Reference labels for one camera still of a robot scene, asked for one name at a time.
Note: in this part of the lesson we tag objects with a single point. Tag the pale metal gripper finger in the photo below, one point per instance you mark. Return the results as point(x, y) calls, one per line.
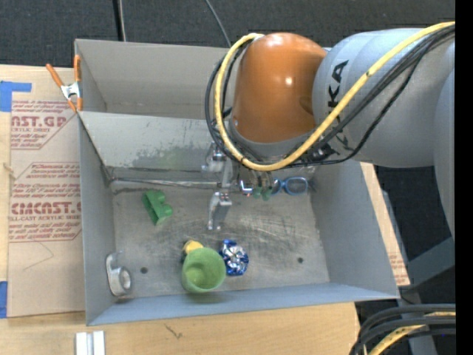
point(218, 209)
point(214, 161)

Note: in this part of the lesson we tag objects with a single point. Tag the yellow toy piece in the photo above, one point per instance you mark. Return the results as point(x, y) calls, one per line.
point(192, 246)

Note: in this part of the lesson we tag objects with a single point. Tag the grey metal bin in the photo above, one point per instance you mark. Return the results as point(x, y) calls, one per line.
point(258, 235)

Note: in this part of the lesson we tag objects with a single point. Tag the blue and silver foil ball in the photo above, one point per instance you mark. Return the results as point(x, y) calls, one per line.
point(234, 258)

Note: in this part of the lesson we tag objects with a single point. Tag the green plastic toy block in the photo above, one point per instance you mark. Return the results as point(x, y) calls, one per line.
point(157, 207)

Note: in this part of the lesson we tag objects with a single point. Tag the green felt cup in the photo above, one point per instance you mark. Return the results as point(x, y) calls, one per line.
point(203, 270)

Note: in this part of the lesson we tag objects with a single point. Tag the blue sunglasses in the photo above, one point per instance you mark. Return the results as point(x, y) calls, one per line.
point(295, 185)

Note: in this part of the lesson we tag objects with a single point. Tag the brown cardboard board, red print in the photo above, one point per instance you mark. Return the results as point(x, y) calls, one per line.
point(40, 235)

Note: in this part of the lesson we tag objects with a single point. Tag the black cylinder on white bracket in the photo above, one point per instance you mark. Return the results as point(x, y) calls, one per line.
point(322, 152)

